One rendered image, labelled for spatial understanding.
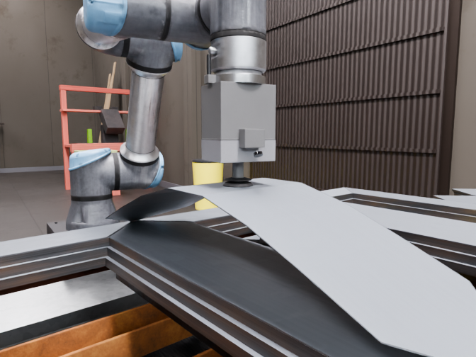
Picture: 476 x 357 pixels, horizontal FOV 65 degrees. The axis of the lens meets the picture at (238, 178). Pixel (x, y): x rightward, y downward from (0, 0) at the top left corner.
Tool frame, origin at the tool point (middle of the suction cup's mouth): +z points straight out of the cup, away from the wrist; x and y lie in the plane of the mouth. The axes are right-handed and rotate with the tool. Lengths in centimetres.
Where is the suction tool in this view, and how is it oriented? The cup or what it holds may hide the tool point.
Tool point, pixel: (237, 193)
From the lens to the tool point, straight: 53.2
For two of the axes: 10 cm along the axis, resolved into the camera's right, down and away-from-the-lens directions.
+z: 0.0, 9.9, 1.2
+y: 8.8, -0.6, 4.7
